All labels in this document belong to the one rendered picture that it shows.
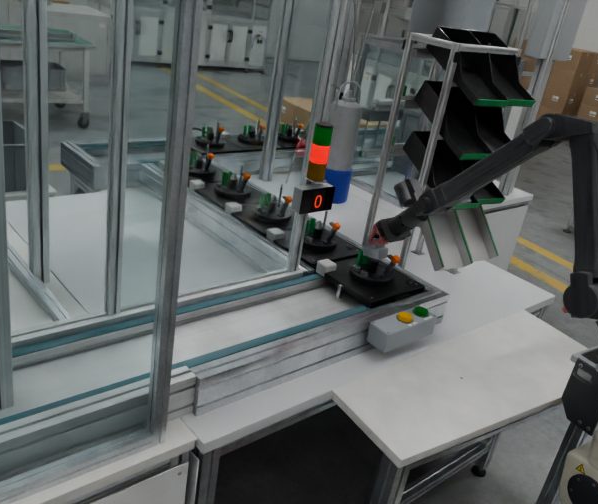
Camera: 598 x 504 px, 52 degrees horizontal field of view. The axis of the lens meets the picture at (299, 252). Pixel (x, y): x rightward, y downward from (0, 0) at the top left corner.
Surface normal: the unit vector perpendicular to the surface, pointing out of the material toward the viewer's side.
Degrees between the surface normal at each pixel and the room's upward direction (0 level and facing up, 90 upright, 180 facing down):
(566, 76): 90
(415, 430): 0
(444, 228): 45
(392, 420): 0
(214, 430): 0
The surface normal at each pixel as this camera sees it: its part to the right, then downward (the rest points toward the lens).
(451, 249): 0.46, -0.33
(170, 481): 0.64, 0.41
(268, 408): 0.15, -0.90
